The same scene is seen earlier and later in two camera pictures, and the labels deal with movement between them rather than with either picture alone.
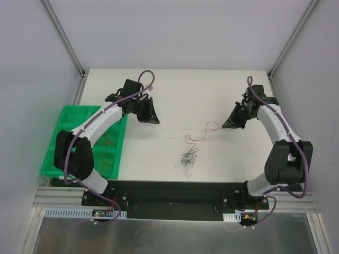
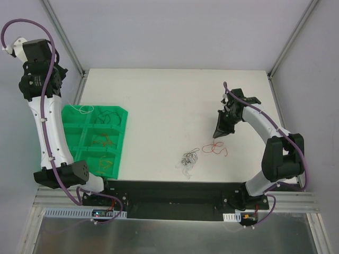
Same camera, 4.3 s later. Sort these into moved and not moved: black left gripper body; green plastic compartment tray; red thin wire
Moved: red thin wire; black left gripper body
Not moved: green plastic compartment tray
